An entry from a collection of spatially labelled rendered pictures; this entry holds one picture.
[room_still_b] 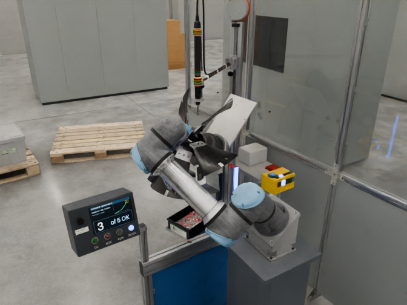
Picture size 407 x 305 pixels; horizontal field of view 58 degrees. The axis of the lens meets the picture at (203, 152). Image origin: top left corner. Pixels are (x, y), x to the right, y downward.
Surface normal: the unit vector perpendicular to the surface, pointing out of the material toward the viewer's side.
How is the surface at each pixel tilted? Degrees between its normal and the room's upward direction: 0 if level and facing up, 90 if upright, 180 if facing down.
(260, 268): 0
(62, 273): 0
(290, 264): 0
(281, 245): 90
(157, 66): 90
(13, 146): 96
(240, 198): 34
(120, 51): 90
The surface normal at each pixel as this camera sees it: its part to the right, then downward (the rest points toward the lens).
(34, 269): 0.00, -0.91
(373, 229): -0.83, 0.23
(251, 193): -0.47, -0.64
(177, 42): 0.49, 0.36
